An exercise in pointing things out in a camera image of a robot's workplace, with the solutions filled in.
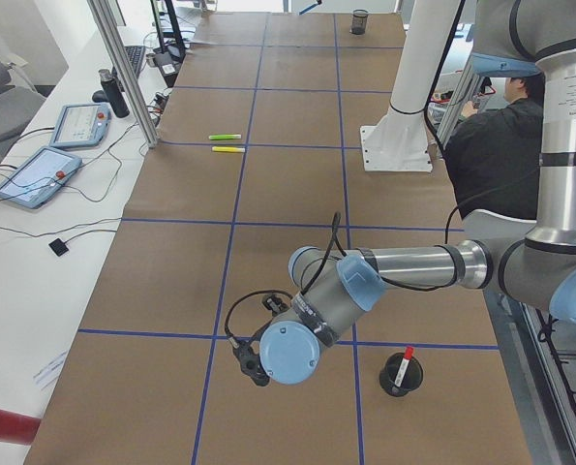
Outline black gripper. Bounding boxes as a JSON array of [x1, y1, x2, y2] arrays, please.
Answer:
[[230, 294, 288, 387]]

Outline red white marker pen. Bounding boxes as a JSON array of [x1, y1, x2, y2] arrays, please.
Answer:
[[394, 346, 414, 388]]

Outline blue marker pen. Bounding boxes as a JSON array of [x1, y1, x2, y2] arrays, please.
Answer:
[[298, 1, 322, 16]]

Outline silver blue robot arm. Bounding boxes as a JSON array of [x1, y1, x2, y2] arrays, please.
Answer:
[[229, 1, 576, 386]]

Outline black round cup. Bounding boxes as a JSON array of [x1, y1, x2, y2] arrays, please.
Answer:
[[378, 352, 424, 399]]

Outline yellow highlighter pen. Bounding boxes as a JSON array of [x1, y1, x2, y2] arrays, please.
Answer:
[[211, 145, 246, 153]]

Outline green highlighter pen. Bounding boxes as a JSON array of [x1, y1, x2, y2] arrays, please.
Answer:
[[208, 134, 242, 141]]

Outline small black square device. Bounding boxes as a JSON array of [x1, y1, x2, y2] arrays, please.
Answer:
[[48, 238, 69, 257]]

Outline red cylinder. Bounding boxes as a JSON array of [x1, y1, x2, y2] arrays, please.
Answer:
[[0, 409, 41, 446]]

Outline white chair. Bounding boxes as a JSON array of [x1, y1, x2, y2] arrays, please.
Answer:
[[463, 209, 536, 240]]

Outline lower teach pendant tablet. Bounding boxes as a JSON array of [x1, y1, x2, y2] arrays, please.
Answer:
[[0, 146, 82, 209]]

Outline teach pendant tablet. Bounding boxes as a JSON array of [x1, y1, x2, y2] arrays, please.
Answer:
[[0, 146, 82, 209], [49, 103, 111, 149]]

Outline upper teach pendant tablet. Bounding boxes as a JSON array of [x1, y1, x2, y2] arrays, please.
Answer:
[[49, 103, 111, 149]]

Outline black water bottle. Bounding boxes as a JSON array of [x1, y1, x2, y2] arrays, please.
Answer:
[[99, 69, 130, 118]]

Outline person in black jacket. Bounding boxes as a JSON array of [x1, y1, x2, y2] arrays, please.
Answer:
[[444, 74, 545, 220]]

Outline black keyboard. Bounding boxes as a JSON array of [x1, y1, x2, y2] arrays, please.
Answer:
[[124, 45, 146, 78]]

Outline black mesh pencil cup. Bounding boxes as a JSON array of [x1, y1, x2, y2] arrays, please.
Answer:
[[349, 9, 369, 35]]

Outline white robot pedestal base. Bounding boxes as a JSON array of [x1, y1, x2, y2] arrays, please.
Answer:
[[360, 0, 464, 172]]

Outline aluminium frame post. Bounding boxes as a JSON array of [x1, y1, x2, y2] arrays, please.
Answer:
[[87, 0, 158, 149]]

